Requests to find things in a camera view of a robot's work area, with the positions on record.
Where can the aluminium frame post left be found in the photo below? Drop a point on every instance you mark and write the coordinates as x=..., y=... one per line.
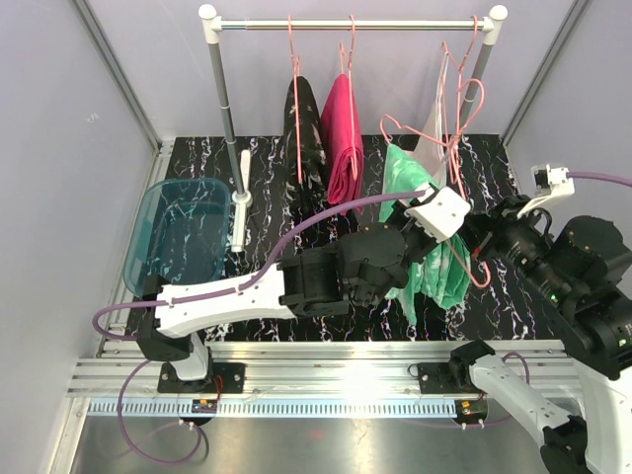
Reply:
x=103, y=46

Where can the white and grey clothes rack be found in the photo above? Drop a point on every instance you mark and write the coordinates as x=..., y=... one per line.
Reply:
x=488, y=27

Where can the aluminium frame post right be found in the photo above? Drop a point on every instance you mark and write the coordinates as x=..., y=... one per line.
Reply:
x=570, y=23

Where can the aluminium frame post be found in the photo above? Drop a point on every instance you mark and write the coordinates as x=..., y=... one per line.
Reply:
x=103, y=46
x=570, y=23

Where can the black white patterned trousers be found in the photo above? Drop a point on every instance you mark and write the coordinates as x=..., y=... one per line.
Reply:
x=308, y=198

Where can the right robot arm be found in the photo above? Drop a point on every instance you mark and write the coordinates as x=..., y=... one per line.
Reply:
x=578, y=274

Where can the aluminium mounting rail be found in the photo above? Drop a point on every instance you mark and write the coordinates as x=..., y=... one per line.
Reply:
x=277, y=380

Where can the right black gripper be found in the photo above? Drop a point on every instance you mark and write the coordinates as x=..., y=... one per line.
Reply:
x=484, y=229

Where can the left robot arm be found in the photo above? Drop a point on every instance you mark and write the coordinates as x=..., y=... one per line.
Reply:
x=357, y=270

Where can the magenta pink trousers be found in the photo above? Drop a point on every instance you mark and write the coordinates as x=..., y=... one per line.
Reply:
x=336, y=138

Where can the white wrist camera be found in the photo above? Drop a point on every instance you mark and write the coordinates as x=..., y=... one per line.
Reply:
x=553, y=184
x=440, y=211

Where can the teal transparent plastic basket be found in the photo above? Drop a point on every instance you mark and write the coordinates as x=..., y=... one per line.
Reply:
x=180, y=234

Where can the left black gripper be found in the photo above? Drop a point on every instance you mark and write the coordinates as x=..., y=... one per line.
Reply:
x=428, y=242

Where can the green tie-dye trousers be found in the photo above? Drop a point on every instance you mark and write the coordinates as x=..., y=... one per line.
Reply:
x=442, y=275

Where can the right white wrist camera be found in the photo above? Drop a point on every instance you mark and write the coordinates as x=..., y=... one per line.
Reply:
x=553, y=184

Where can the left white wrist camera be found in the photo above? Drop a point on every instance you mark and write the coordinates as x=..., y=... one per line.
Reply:
x=440, y=211

